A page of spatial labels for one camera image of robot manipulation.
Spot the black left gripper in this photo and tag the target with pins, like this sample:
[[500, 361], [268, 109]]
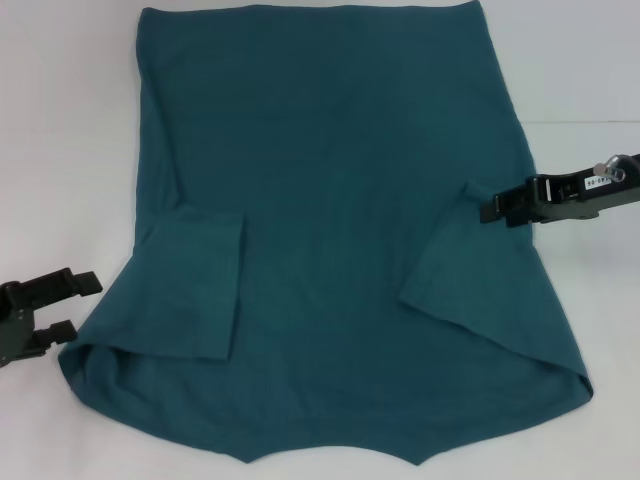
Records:
[[20, 325]]

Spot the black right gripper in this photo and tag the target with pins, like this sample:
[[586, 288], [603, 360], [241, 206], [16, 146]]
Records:
[[585, 197]]

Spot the teal blue t-shirt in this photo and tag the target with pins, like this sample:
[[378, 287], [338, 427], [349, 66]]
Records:
[[325, 225]]

